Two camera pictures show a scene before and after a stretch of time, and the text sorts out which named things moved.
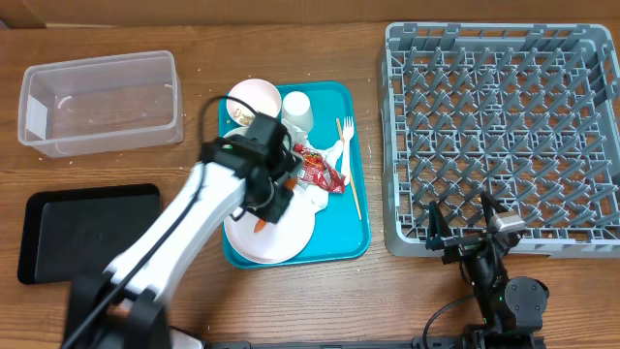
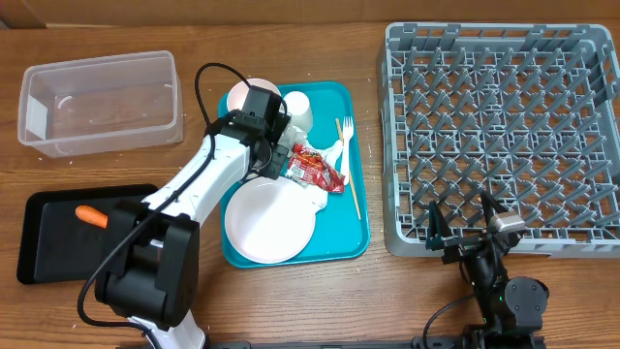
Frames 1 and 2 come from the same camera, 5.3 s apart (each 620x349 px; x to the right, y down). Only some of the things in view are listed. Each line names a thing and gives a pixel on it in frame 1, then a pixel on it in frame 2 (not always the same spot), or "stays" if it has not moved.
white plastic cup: [296, 110] stays
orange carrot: [291, 184] to [92, 215]
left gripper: [272, 211] to [271, 167]
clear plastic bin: [103, 105] stays
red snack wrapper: [316, 171] stays
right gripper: [437, 233] stays
